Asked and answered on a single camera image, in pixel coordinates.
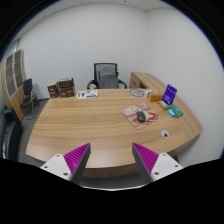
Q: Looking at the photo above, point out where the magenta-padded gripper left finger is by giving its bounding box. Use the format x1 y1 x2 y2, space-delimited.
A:
41 142 92 186

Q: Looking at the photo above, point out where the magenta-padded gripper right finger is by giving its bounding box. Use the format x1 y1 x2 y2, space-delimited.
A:
131 142 184 186

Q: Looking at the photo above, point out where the black computer mouse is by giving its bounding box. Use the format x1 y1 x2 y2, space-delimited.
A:
136 110 147 123

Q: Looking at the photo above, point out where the cartoon print mouse pad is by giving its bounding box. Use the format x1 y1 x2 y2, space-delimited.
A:
120 102 159 131

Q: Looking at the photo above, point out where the blue tissue pack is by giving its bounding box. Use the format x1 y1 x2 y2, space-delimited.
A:
166 108 177 118

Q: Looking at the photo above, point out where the green tissue pack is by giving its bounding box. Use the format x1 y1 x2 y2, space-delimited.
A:
168 104 184 118

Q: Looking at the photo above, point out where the small yellowish box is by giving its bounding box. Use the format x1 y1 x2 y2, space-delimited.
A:
157 99 170 110

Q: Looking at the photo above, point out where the black leather armchair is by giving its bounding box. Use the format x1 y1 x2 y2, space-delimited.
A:
0 107 24 161

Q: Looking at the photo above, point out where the orange cardboard box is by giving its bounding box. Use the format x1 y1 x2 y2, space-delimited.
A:
146 91 164 103

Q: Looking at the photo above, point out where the purple card package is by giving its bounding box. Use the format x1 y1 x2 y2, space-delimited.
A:
161 83 178 106

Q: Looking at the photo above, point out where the white printed paper sheet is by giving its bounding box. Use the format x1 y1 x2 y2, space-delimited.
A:
75 89 99 100

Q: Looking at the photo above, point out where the small brown cardboard box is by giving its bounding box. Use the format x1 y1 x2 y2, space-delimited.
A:
46 81 60 99

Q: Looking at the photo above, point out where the black visitor chair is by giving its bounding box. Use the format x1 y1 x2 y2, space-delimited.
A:
19 78 40 120

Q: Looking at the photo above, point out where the black open box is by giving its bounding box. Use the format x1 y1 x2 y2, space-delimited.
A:
57 77 75 90

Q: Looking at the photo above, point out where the wooden side desk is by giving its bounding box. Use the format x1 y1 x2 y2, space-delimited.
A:
128 71 168 93

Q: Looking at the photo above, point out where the grey backpack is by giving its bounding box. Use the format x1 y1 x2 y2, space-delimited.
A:
97 66 120 89

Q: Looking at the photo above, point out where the wooden shelf unit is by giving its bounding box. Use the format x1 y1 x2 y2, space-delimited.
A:
0 49 34 121

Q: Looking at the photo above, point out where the black mesh office chair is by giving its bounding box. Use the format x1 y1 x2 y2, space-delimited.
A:
86 62 129 90

